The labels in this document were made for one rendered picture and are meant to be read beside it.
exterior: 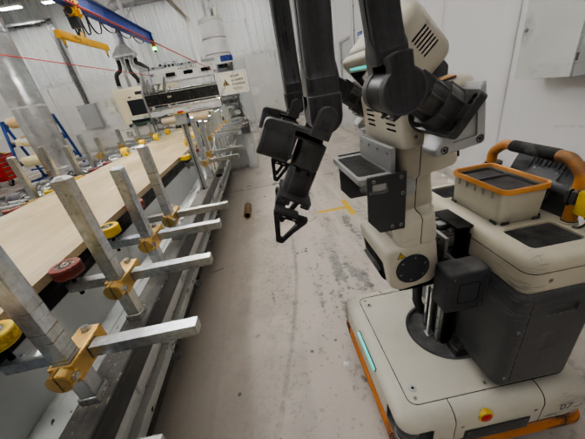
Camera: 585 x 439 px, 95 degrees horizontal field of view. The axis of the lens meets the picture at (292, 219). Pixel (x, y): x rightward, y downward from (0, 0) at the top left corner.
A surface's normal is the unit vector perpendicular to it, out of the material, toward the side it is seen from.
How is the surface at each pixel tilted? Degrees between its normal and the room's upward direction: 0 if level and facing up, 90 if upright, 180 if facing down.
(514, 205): 92
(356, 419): 0
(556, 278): 90
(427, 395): 0
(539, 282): 90
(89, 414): 0
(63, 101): 90
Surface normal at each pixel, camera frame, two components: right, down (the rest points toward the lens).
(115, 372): -0.15, -0.88
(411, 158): 0.12, 0.43
